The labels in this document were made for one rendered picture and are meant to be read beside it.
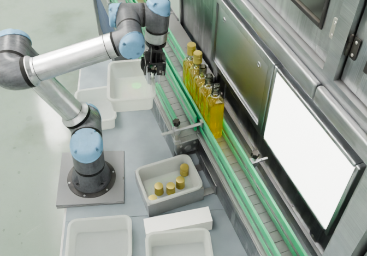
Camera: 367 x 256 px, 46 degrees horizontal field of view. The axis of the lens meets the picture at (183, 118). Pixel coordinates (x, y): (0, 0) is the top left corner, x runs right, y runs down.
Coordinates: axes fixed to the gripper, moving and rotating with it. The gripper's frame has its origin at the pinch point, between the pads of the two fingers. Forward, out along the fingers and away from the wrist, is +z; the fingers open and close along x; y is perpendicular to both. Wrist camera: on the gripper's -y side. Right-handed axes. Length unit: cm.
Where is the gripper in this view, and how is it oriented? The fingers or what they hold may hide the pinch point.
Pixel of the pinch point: (152, 80)
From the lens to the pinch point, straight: 163.8
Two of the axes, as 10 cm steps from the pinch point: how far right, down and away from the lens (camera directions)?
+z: -1.1, 6.9, 7.1
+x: 9.8, -0.2, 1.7
